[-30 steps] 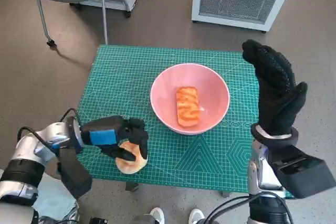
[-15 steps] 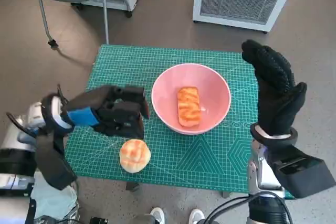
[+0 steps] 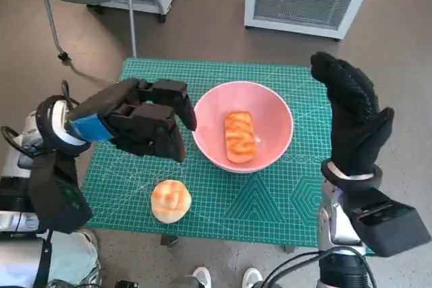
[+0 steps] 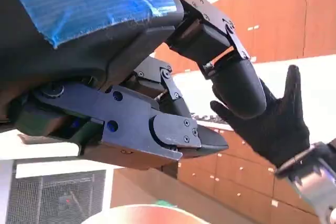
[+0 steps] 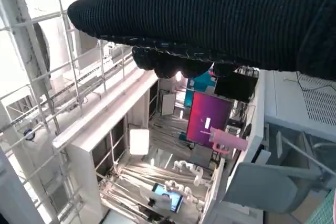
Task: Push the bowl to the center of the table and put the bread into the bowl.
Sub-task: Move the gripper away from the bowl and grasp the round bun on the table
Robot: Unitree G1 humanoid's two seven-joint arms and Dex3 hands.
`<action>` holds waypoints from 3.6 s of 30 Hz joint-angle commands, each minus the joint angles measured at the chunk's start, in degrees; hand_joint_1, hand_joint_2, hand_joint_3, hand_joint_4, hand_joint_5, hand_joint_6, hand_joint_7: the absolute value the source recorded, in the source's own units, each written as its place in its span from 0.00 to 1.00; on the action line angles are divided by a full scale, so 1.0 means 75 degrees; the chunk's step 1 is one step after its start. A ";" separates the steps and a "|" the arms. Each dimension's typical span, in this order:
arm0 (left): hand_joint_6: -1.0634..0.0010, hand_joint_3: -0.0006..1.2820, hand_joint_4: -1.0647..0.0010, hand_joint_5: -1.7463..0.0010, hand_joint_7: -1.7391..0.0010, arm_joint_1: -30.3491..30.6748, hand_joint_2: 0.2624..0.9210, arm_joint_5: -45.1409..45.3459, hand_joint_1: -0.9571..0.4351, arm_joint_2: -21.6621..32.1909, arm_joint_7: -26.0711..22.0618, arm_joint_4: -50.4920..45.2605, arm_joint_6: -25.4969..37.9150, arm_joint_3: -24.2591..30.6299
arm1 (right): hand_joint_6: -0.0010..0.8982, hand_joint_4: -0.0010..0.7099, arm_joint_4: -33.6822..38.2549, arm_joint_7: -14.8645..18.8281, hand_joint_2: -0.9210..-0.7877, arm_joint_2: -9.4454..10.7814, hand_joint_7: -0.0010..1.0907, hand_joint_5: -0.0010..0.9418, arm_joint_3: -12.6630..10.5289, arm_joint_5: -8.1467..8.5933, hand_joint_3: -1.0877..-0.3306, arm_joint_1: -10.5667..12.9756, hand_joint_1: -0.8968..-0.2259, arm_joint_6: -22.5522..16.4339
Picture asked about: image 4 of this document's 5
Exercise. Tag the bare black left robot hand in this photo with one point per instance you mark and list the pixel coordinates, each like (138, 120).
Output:
(78, 37)

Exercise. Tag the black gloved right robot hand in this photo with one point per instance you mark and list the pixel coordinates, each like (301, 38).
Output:
(278, 129)

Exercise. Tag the pink bowl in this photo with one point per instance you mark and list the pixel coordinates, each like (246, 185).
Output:
(144, 217)

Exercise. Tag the brown wooden drawer cabinet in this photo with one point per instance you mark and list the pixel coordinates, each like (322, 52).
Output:
(236, 176)

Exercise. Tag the black patterned strip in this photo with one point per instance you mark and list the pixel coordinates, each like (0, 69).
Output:
(207, 118)

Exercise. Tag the brown wooden door cabinet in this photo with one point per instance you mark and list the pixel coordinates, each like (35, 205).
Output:
(288, 11)

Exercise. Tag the green cutting mat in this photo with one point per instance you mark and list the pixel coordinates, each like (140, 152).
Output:
(162, 203)

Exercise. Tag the white mesh-front cabinet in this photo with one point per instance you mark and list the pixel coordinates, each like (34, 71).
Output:
(52, 195)

